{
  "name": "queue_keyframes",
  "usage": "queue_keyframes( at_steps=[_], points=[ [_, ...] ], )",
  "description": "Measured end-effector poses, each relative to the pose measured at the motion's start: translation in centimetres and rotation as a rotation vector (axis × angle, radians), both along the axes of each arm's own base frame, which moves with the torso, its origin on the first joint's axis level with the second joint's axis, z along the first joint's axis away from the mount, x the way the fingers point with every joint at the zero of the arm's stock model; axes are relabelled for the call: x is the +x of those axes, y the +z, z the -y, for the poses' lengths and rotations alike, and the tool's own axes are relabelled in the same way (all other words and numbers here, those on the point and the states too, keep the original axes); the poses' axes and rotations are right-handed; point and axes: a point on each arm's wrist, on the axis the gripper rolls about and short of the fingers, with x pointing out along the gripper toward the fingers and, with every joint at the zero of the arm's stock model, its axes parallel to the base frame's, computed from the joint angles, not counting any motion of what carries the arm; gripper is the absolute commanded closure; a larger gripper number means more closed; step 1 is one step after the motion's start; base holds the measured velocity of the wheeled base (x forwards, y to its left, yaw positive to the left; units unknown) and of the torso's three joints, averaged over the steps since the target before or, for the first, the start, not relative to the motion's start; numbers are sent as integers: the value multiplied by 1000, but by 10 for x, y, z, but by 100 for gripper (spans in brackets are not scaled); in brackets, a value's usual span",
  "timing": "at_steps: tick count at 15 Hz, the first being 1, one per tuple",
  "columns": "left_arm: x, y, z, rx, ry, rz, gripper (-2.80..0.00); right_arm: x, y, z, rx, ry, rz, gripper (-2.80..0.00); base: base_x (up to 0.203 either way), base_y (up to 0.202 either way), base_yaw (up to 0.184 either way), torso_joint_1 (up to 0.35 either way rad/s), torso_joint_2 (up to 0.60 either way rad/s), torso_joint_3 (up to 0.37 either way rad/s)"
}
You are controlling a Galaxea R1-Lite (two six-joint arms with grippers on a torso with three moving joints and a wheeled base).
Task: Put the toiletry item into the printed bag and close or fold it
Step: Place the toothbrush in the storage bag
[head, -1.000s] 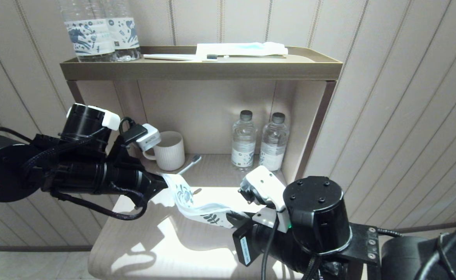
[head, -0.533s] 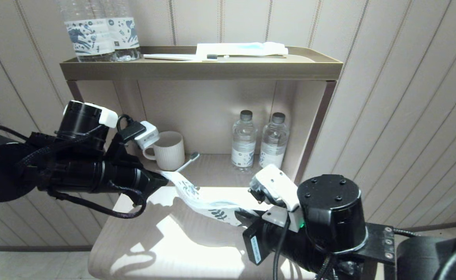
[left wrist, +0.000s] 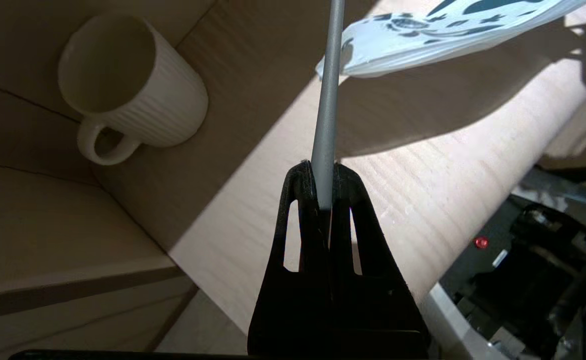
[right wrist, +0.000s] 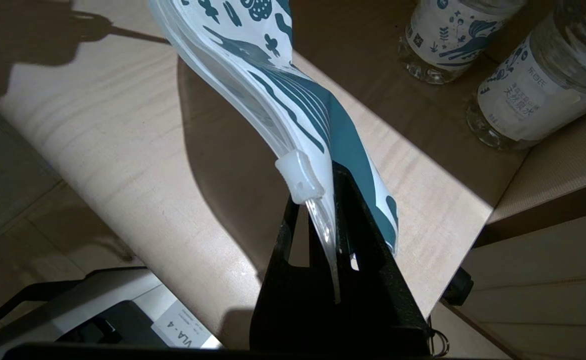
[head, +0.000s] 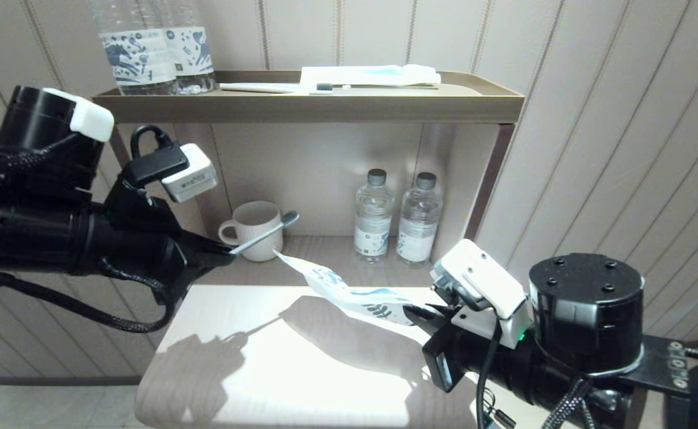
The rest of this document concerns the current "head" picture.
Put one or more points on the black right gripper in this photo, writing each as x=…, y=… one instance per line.
x=462, y=351

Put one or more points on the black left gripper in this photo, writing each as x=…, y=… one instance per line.
x=176, y=262

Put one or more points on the pale green toothbrush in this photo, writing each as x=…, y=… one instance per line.
x=265, y=232

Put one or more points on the white blue plastic wrapper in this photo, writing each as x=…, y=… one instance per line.
x=349, y=295

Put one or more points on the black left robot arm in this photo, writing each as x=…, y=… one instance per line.
x=39, y=232

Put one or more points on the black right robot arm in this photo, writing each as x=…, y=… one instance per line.
x=587, y=333

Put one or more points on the white ribbed mug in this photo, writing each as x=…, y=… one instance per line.
x=254, y=223

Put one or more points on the small clear water bottle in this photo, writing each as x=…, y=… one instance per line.
x=418, y=229
x=373, y=223

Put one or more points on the black key bunch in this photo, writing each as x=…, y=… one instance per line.
x=498, y=416

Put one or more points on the white toothbrush dark bristles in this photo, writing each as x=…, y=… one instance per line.
x=259, y=88

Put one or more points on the brown open shelf unit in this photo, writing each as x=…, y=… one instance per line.
x=325, y=108

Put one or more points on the large clear water bottle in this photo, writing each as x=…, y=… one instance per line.
x=194, y=53
x=134, y=56

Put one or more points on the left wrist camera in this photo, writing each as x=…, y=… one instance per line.
x=191, y=173

